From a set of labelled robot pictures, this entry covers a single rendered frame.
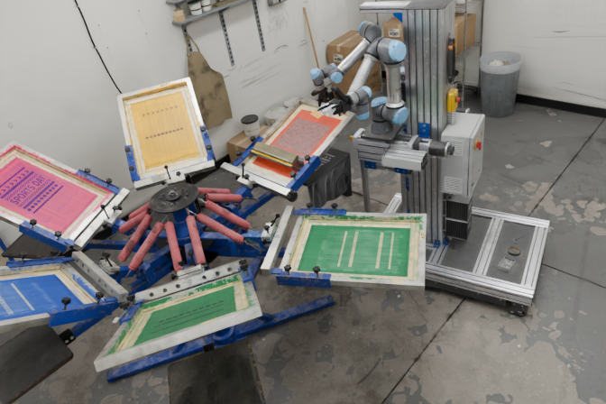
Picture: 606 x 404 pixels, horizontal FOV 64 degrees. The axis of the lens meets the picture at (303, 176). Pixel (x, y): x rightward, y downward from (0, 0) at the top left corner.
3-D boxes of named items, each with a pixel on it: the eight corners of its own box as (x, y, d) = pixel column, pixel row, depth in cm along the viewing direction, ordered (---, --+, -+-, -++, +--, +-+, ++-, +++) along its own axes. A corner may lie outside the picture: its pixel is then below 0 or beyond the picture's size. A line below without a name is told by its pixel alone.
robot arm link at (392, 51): (393, 115, 322) (389, 34, 292) (410, 122, 311) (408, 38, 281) (381, 122, 316) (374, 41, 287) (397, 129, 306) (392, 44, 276)
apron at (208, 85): (230, 115, 560) (206, 24, 503) (234, 116, 555) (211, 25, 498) (194, 135, 530) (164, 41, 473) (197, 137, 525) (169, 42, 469)
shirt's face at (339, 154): (307, 140, 397) (307, 140, 397) (349, 153, 370) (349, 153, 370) (266, 168, 371) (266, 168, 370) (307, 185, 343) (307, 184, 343)
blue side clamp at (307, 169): (316, 160, 336) (312, 153, 332) (321, 162, 333) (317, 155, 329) (289, 191, 325) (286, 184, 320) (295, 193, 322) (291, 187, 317)
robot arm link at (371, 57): (369, 31, 296) (334, 104, 301) (381, 33, 288) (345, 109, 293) (380, 39, 304) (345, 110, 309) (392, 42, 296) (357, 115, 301)
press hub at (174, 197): (229, 310, 382) (179, 167, 309) (261, 335, 358) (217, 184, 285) (189, 344, 360) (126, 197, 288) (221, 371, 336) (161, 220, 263)
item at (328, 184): (344, 186, 391) (340, 151, 374) (353, 189, 386) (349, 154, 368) (307, 216, 366) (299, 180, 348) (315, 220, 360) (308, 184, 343)
